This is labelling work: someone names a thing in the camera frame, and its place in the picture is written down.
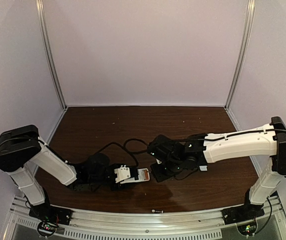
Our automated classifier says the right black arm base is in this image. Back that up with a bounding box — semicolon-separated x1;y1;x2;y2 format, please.
221;204;265;237

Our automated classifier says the right aluminium frame post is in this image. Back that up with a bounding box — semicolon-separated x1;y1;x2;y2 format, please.
225;0;256;110

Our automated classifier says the left aluminium frame post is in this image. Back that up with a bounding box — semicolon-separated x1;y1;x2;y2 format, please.
35;0;67;110

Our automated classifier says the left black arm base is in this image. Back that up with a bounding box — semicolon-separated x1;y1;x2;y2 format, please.
29;203;72;238

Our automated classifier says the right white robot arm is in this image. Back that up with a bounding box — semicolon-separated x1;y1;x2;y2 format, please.
147;116;286;208

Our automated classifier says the white remote control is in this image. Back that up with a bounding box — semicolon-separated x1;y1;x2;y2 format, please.
120;168;148;185

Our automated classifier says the aluminium frame post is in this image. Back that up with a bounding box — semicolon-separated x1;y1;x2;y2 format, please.
35;0;67;110
225;0;256;110

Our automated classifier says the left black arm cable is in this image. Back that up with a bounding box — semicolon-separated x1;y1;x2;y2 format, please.
97;141;140;167

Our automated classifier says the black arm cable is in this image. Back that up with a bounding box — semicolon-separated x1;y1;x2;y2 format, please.
123;138;151;155
97;141;140;167

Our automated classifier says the front aluminium table rail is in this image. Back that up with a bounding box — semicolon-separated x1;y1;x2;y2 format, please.
0;196;286;240

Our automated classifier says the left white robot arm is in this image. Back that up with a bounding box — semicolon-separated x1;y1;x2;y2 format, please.
0;124;141;207

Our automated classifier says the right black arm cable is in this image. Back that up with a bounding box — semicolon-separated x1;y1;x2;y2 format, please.
123;138;151;155

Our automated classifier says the white battery cover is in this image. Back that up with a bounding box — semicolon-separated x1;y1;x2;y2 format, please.
199;165;208;172

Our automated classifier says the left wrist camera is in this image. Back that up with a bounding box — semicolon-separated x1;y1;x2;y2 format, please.
114;165;131;183

